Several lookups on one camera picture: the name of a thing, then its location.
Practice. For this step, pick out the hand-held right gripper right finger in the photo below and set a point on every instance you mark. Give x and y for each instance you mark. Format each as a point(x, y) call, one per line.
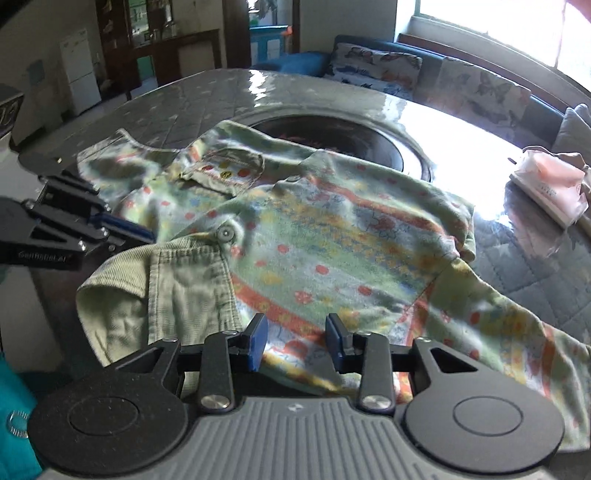
point(334, 345)

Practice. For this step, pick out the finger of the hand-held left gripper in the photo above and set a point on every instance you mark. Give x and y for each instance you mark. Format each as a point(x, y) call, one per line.
point(69, 188)
point(131, 231)

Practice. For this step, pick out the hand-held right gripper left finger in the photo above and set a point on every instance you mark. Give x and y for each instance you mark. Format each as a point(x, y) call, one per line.
point(256, 342)

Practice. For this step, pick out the floral green children's shirt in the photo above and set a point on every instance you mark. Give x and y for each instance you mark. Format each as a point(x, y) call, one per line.
point(323, 230)

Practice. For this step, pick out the white refrigerator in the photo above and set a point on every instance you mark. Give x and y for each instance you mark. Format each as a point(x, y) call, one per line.
point(81, 74)

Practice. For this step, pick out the person's teal jacket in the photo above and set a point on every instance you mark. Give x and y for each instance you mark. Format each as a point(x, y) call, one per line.
point(16, 415)

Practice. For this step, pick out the dark wooden display cabinet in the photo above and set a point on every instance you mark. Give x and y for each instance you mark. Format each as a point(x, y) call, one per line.
point(180, 50)

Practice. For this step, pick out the round black table stove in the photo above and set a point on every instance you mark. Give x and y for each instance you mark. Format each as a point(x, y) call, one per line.
point(351, 138)

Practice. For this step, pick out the blue cabinet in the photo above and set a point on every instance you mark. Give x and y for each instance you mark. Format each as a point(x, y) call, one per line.
point(270, 44)

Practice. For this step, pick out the blue sofa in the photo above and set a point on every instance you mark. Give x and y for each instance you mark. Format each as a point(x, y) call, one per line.
point(300, 62)

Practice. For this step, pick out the pink tissue pack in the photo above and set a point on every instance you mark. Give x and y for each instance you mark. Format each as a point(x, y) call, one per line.
point(547, 184)

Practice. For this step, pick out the butterfly print sofa cushion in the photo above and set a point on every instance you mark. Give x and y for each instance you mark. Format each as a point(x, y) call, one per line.
point(369, 64)
point(480, 97)

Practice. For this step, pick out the grey sofa pillow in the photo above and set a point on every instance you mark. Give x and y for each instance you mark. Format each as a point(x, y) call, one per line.
point(575, 131)

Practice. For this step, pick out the window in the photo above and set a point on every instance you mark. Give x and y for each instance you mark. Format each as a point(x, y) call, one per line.
point(498, 27)

